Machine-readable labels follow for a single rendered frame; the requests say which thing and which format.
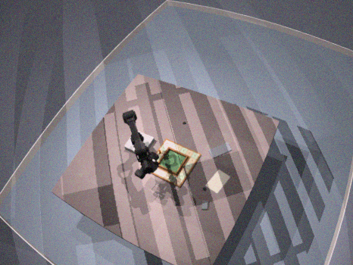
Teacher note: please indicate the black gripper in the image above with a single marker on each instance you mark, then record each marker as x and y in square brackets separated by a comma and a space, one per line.
[139, 172]

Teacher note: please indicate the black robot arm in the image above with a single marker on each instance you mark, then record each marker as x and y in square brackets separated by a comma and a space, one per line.
[138, 143]

